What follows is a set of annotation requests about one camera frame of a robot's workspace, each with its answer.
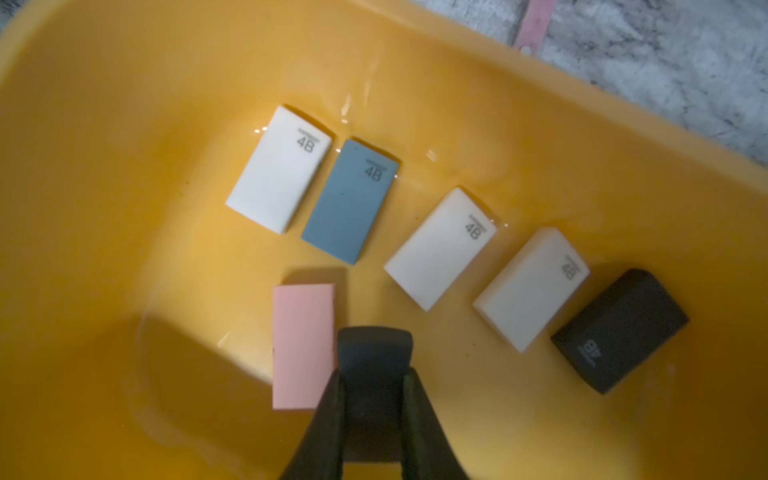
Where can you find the pink eraser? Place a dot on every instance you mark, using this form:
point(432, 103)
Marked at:
point(303, 344)

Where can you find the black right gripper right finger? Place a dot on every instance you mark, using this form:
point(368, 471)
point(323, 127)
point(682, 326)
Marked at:
point(426, 452)

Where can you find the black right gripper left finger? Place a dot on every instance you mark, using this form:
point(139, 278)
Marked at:
point(320, 453)

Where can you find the yellow plastic storage box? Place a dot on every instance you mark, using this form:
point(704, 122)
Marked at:
point(136, 330)

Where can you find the blue eraser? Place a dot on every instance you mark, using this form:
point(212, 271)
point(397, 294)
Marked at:
point(350, 201)

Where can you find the white eraser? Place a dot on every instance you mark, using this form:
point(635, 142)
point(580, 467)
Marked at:
point(533, 287)
point(443, 246)
point(279, 171)

